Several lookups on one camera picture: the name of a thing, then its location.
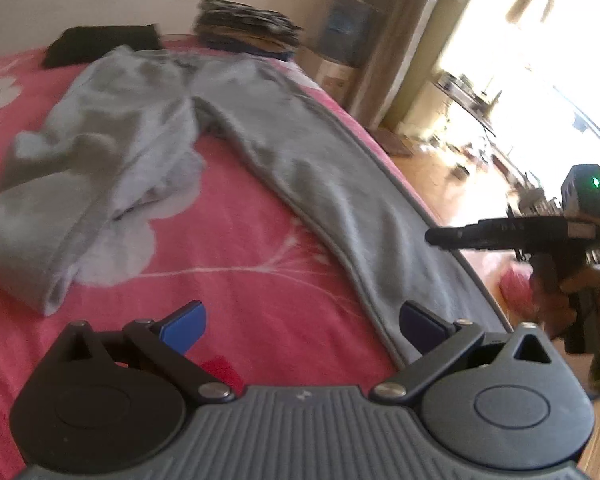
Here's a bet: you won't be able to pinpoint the white bedside cabinet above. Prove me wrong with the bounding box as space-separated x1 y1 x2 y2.
300 45 362 107

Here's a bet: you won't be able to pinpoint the stack of folded clothes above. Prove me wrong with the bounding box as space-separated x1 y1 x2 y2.
194 0 305 47

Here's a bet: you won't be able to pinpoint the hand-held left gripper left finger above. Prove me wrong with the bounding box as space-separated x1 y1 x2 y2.
64 301 233 404

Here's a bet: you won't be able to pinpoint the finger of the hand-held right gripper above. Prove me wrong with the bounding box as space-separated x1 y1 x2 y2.
425 219 496 252

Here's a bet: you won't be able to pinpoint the black folded garment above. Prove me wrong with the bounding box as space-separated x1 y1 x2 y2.
42 23 164 69

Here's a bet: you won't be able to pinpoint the blue water bottle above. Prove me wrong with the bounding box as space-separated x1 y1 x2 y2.
319 0 387 67

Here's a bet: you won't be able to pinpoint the pink floral blanket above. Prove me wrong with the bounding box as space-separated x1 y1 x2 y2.
0 34 513 480

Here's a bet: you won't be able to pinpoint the beige curtain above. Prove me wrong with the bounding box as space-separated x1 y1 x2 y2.
347 0 462 132

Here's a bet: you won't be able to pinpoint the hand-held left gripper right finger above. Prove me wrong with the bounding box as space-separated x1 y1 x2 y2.
371 301 553 406

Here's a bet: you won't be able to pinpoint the pink plastic bag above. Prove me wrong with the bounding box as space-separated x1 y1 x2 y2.
499 264 537 317

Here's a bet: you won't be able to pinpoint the cluttered desk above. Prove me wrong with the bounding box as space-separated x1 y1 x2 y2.
429 69 502 137

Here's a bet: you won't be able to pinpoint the grey sweatpants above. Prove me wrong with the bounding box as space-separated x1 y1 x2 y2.
0 45 512 367

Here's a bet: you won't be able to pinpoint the brown floor mat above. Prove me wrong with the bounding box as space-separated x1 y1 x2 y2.
374 127 414 159

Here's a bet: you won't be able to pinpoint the person's right hand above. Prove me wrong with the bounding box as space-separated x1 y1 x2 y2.
527 265 600 341

